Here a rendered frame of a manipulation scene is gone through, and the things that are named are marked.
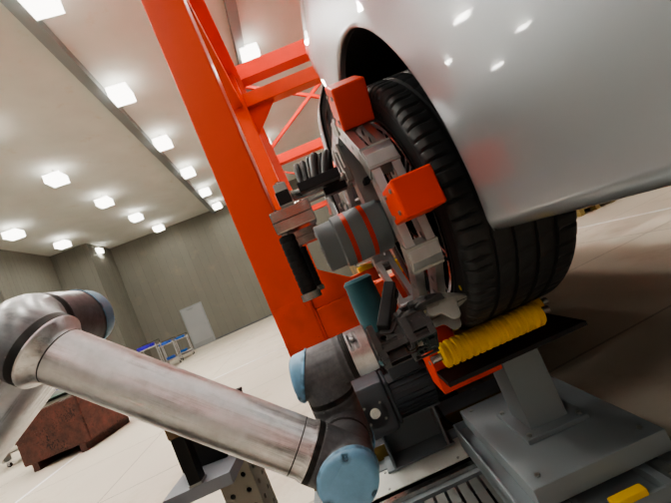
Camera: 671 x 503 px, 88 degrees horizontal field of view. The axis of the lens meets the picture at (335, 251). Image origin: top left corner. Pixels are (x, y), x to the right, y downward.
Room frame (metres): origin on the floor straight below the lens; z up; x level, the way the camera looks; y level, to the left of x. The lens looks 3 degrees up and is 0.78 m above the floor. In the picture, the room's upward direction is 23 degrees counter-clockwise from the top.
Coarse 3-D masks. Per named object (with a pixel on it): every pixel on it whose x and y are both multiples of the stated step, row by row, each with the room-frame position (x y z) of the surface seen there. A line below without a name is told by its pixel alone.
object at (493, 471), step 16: (464, 432) 1.14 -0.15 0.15; (464, 448) 1.13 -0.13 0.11; (480, 448) 1.03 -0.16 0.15; (480, 464) 0.98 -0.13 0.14; (496, 464) 0.95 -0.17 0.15; (656, 464) 0.72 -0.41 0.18; (496, 480) 0.87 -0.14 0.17; (512, 480) 0.87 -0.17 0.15; (608, 480) 0.77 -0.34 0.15; (624, 480) 0.75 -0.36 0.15; (640, 480) 0.74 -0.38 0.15; (656, 480) 0.70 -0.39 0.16; (512, 496) 0.83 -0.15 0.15; (528, 496) 0.81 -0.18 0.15; (576, 496) 0.76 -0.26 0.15; (592, 496) 0.75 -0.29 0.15; (608, 496) 0.73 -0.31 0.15; (624, 496) 0.68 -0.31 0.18; (640, 496) 0.68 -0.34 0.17; (656, 496) 0.68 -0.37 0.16
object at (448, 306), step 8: (448, 296) 0.68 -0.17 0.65; (456, 296) 0.69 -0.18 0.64; (464, 296) 0.70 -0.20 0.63; (432, 304) 0.68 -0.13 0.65; (440, 304) 0.68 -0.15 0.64; (448, 304) 0.68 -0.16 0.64; (456, 304) 0.67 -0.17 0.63; (432, 312) 0.67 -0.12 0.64; (440, 312) 0.67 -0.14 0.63; (448, 312) 0.67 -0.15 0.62; (456, 312) 0.66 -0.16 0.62
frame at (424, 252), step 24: (360, 144) 0.68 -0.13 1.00; (384, 144) 0.66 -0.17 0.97; (384, 168) 0.66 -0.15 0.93; (408, 240) 0.65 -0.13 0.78; (432, 240) 0.65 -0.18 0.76; (384, 264) 1.14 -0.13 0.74; (408, 264) 0.67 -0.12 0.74; (432, 264) 0.67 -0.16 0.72; (408, 288) 1.04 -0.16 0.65; (432, 288) 0.76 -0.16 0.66
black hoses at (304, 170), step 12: (312, 156) 0.74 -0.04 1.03; (324, 156) 0.73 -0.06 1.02; (300, 168) 0.74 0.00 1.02; (312, 168) 0.71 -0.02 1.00; (324, 168) 0.71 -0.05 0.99; (336, 168) 0.70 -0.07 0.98; (300, 180) 0.71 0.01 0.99; (312, 180) 0.70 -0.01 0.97; (324, 180) 0.70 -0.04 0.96; (336, 180) 0.83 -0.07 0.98; (300, 192) 0.71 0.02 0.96; (324, 192) 0.83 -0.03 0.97; (336, 192) 0.84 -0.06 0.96
